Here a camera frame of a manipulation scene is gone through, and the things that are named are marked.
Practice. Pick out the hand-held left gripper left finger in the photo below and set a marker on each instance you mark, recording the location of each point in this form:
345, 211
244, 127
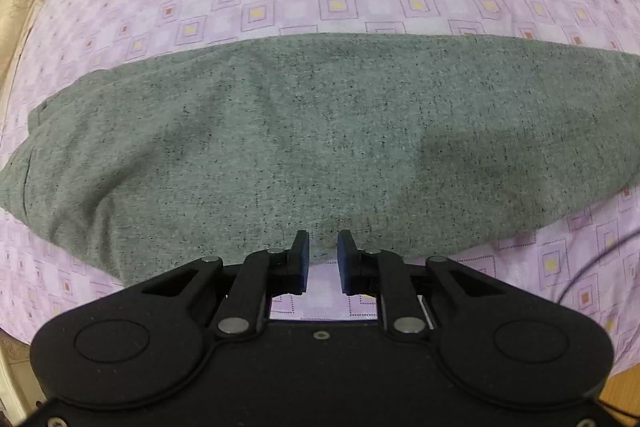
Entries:
301, 264

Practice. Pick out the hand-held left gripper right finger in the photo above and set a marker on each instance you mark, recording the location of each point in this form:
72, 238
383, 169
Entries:
343, 264

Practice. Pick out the grey speckled pants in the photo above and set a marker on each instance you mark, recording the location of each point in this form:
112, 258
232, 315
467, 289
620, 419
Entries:
300, 132

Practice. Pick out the cream satin bed cover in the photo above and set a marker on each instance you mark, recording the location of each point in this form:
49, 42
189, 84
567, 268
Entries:
15, 17

